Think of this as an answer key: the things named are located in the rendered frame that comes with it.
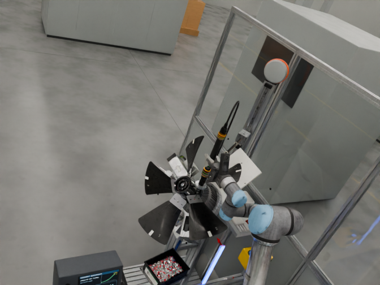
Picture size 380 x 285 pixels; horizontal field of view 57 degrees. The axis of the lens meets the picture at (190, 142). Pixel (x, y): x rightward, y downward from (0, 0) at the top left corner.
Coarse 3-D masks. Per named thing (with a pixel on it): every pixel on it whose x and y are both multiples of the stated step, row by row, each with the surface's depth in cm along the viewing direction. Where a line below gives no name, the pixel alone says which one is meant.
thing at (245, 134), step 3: (243, 129) 249; (246, 129) 249; (240, 132) 244; (243, 132) 245; (246, 132) 247; (249, 132) 248; (237, 135) 243; (240, 135) 242; (243, 135) 242; (246, 135) 243; (249, 135) 246; (237, 138) 244; (240, 138) 243; (243, 138) 242; (246, 138) 241; (240, 141) 244; (243, 141) 243; (246, 141) 247; (243, 144) 244
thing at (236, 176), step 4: (236, 164) 214; (232, 168) 211; (240, 168) 205; (228, 172) 205; (232, 172) 203; (236, 172) 202; (240, 172) 200; (232, 176) 199; (236, 176) 198; (208, 180) 205; (236, 180) 194
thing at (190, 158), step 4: (200, 136) 224; (192, 140) 232; (196, 140) 226; (200, 140) 221; (188, 144) 236; (192, 144) 229; (196, 144) 223; (188, 148) 234; (192, 148) 226; (196, 148) 220; (188, 152) 232; (192, 152) 223; (196, 152) 218; (188, 156) 230; (192, 156) 221; (188, 160) 228; (192, 160) 218; (188, 164) 226; (192, 164) 216; (188, 168) 223
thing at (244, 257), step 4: (244, 248) 202; (248, 248) 203; (244, 252) 201; (248, 252) 200; (240, 256) 204; (244, 256) 201; (248, 256) 198; (272, 256) 204; (240, 260) 204; (244, 260) 201; (244, 264) 201; (244, 268) 201
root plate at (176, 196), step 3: (174, 195) 211; (177, 195) 212; (171, 198) 211; (177, 198) 212; (180, 198) 212; (171, 201) 211; (174, 201) 211; (180, 201) 212; (183, 201) 212; (186, 201) 213; (174, 204) 211; (177, 204) 212; (180, 204) 212; (183, 204) 212; (177, 207) 211; (180, 207) 212
